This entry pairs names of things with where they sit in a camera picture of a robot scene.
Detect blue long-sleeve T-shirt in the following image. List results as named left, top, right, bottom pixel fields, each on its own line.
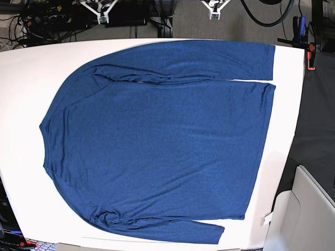
left=40, top=40, right=275, bottom=244

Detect white paper tag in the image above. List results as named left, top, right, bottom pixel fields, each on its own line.
left=261, top=212, right=273, bottom=226

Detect red and black clamp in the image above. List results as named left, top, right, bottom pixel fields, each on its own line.
left=277, top=37, right=320, bottom=71

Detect white plastic bin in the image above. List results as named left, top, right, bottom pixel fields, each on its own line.
left=263, top=165, right=334, bottom=250

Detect red black tool bottom-left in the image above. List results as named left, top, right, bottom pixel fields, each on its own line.
left=19, top=241, right=38, bottom=248

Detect black looped cable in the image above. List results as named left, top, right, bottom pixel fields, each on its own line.
left=240, top=0, right=294, bottom=27

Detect tangled black cables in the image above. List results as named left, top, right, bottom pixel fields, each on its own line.
left=0, top=0, right=105, bottom=49

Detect blue handled tool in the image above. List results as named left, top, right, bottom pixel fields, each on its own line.
left=298, top=16, right=306, bottom=40

